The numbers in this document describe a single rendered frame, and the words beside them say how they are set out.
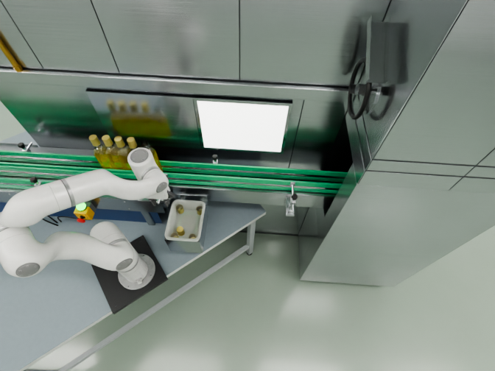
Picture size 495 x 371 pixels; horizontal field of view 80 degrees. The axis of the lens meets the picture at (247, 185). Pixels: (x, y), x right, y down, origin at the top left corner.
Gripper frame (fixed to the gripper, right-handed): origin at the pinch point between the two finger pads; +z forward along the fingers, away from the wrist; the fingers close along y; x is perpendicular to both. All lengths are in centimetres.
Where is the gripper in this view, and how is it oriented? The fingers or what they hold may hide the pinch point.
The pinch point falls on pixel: (160, 201)
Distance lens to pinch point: 134.1
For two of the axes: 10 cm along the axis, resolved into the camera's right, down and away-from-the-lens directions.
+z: -0.1, 5.4, 8.4
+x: -0.5, 8.4, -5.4
